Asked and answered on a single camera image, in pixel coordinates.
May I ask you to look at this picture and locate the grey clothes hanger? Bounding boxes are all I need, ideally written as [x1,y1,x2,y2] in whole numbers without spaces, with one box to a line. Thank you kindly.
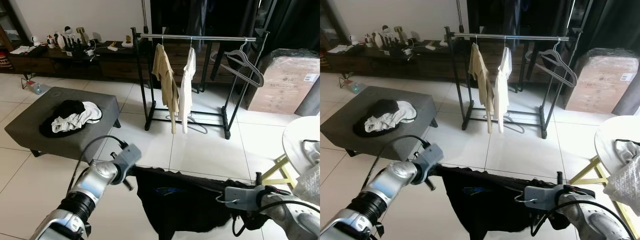
[215,192,236,207]
[504,113,526,135]
[223,39,265,89]
[537,37,579,89]
[514,192,535,207]
[187,112,209,135]

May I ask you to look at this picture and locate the black printed t-shirt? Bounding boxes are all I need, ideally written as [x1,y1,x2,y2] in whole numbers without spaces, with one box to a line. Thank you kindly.
[435,165,572,240]
[134,166,272,240]

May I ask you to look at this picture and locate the white quilted cloth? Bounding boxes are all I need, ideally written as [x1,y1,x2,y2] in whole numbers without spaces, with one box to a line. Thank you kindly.
[602,154,640,217]
[292,162,320,207]

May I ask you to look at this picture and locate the round white table gold legs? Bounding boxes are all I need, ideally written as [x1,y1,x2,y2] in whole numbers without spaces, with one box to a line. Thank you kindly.
[260,115,320,192]
[569,114,640,227]

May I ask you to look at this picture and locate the white ribbed garment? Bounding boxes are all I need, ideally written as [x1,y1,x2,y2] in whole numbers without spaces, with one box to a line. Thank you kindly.
[51,101,104,134]
[363,101,417,134]

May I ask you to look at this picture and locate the plain black garment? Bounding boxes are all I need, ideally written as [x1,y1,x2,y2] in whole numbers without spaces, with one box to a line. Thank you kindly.
[39,99,99,139]
[352,98,412,139]

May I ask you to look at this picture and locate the grey fabric ottoman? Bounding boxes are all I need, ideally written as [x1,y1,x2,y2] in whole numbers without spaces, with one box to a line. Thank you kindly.
[4,86,122,159]
[320,85,439,159]

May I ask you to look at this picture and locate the brown cardboard box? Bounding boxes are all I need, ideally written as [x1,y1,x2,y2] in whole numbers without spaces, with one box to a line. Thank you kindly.
[565,47,639,115]
[247,48,320,116]

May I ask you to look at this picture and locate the long white shirt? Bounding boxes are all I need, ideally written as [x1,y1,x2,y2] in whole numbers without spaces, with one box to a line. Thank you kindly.
[178,47,198,135]
[492,46,514,135]

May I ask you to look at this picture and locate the tan shirt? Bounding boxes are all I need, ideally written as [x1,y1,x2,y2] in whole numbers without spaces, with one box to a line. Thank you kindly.
[468,42,496,135]
[151,43,180,135]

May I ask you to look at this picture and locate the grey floor power strip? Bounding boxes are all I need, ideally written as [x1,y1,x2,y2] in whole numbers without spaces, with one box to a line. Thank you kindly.
[344,81,366,95]
[27,82,51,96]

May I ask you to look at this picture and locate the dark wooden tv stand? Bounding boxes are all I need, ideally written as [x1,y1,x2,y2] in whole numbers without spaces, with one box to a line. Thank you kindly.
[320,38,537,84]
[0,39,222,84]

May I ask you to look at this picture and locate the silver slanted pole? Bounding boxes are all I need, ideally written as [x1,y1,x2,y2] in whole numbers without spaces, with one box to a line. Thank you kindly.
[141,0,150,35]
[455,0,465,34]

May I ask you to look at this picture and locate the black hanging clothes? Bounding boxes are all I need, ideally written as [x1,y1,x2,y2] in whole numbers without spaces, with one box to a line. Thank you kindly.
[150,0,262,40]
[467,0,577,38]

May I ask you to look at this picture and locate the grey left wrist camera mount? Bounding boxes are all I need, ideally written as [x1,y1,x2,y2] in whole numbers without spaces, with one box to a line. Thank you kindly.
[414,143,445,174]
[116,144,143,174]

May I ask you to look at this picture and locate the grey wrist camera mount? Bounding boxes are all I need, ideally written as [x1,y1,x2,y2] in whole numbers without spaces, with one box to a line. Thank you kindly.
[224,185,261,210]
[116,144,143,174]
[414,143,445,174]
[523,185,564,210]

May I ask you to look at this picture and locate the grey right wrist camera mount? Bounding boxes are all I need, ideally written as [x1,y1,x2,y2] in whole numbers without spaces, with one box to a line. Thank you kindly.
[523,185,564,210]
[224,185,261,210]

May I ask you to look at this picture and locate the black clothes rack silver rail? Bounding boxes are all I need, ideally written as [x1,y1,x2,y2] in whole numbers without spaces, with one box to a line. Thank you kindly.
[445,26,584,140]
[131,27,271,140]

